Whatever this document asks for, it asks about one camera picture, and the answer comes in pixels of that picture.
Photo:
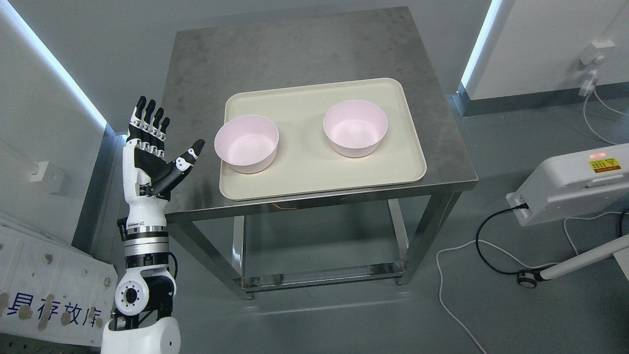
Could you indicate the cream plastic tray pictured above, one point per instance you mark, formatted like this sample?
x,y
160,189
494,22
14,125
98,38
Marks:
x,y
305,161

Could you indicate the white wall plug adapter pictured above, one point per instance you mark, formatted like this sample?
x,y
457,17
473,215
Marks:
x,y
592,57

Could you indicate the white wall socket left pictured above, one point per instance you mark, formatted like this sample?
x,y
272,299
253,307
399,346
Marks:
x,y
48,177

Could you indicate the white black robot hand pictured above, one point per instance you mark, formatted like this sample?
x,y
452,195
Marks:
x,y
148,179

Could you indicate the pink bowl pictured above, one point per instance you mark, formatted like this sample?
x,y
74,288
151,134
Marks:
x,y
248,143
355,127

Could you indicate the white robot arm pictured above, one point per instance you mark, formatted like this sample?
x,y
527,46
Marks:
x,y
142,321

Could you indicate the stainless steel table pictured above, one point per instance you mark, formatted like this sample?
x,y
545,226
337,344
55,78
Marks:
x,y
210,65

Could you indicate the white signboard with blue characters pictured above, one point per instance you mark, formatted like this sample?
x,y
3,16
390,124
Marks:
x,y
52,291

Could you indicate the white machine with warning label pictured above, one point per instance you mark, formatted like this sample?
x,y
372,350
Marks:
x,y
572,185

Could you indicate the white machine leg with caster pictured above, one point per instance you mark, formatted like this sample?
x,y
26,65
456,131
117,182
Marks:
x,y
618,249

